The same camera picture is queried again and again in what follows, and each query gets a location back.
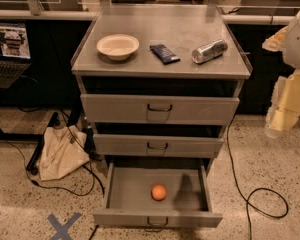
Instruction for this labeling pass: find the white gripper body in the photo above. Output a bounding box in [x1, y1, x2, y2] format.
[264, 69, 300, 138]

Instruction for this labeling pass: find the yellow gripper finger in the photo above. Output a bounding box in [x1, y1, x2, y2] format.
[262, 26, 288, 52]

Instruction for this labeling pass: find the orange fruit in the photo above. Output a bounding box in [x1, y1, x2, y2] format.
[151, 184, 166, 201]

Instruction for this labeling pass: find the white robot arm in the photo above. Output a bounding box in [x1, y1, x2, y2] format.
[262, 11, 300, 138]

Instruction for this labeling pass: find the grey metal drawer cabinet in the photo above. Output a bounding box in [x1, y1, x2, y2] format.
[72, 4, 250, 163]

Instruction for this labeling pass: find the grey middle drawer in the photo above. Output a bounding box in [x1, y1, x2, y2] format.
[93, 134, 223, 158]

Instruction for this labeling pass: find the grey drawer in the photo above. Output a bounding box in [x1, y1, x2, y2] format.
[93, 134, 223, 158]
[93, 158, 222, 228]
[81, 94, 239, 126]

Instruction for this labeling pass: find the grey top drawer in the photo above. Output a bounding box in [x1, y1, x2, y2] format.
[81, 94, 239, 126]

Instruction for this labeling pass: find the grey bottom drawer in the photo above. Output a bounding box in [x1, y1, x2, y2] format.
[93, 158, 222, 228]

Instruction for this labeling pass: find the silver drink can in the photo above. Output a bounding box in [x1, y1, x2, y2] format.
[192, 39, 228, 64]

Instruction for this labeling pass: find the dark blue snack bar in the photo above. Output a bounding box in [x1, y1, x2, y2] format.
[150, 44, 180, 65]

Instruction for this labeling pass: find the white paper bowl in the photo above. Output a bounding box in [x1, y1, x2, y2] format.
[96, 34, 139, 61]

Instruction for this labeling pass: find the beige cloth bag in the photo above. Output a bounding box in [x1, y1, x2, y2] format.
[39, 125, 89, 181]

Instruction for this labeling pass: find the blue tape cross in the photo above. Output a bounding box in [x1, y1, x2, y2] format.
[48, 213, 82, 240]

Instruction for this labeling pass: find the open laptop computer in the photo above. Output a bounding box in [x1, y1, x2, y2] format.
[0, 21, 31, 89]

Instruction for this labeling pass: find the black desk leg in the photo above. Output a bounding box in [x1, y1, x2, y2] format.
[26, 112, 58, 175]

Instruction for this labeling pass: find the black floor cable right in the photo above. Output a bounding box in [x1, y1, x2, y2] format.
[225, 115, 290, 240]

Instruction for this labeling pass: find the black floor cable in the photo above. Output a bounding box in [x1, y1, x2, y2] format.
[0, 108, 106, 198]
[225, 115, 290, 240]

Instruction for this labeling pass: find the black floor cable left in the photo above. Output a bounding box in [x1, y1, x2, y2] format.
[0, 108, 106, 198]

